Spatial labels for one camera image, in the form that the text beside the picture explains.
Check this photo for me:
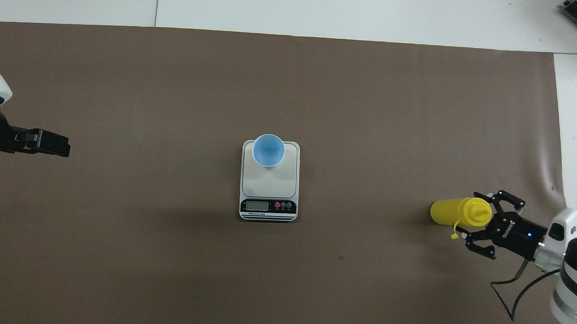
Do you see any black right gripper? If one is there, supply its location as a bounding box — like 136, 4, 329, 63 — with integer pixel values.
464, 189, 550, 262

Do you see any yellow squeeze bottle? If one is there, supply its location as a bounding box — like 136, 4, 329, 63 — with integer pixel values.
429, 196, 493, 242

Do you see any light blue plastic cup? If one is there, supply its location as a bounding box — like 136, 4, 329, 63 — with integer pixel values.
250, 133, 285, 169

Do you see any silver digital kitchen scale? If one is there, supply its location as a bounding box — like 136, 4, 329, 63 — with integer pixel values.
238, 140, 301, 223

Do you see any brown table mat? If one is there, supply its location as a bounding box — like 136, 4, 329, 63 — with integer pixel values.
0, 22, 577, 324

